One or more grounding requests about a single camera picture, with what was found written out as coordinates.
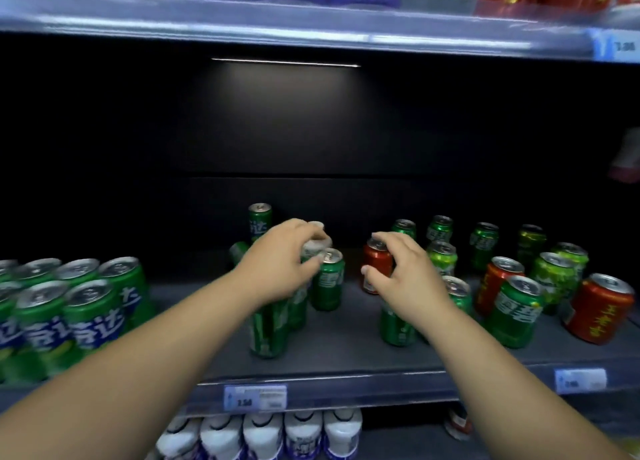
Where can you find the person's right hand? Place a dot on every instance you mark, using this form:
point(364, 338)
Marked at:
point(412, 284)

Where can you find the person's left hand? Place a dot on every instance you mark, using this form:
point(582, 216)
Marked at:
point(277, 264)

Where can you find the person's left thumb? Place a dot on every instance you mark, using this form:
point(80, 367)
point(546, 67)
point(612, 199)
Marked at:
point(309, 270)

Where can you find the person's right thumb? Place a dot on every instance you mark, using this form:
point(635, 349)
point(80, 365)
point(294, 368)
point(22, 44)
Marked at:
point(377, 273)

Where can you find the small red drink can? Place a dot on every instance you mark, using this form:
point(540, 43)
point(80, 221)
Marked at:
point(377, 259)

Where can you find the pale slim drink can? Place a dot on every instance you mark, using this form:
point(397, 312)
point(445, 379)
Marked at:
point(315, 250)

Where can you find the person's right forearm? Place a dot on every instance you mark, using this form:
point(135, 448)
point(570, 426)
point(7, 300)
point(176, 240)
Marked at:
point(500, 389)

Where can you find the person's left forearm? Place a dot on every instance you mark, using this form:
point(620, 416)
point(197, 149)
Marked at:
point(140, 369)

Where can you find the slim green drink can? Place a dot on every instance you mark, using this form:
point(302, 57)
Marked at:
point(269, 332)
point(405, 227)
point(328, 284)
point(397, 332)
point(460, 294)
point(260, 222)
point(239, 253)
point(298, 309)
point(484, 247)

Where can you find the grey metal shelf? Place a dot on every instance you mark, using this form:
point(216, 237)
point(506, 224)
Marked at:
point(345, 339)

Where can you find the white blue price tag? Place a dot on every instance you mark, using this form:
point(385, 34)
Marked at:
point(255, 398)
point(580, 380)
point(620, 44)

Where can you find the wide green drink can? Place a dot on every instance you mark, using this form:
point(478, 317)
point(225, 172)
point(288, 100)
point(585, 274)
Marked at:
point(515, 317)

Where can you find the dark green drink can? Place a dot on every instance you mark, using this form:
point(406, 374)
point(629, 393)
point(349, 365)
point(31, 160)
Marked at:
point(531, 247)

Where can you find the white blue-label bottle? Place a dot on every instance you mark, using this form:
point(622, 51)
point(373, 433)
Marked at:
point(180, 439)
point(264, 437)
point(342, 432)
point(304, 434)
point(222, 437)

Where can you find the red white small packet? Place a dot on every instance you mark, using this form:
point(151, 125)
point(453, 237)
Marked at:
point(459, 422)

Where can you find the large red drink can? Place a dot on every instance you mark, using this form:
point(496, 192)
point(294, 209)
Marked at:
point(597, 312)

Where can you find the clear-edged metal shelf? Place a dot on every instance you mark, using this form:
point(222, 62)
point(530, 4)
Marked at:
point(300, 24)

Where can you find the cluster of green blue-label cans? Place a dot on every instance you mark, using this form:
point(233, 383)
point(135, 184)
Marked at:
point(55, 319)

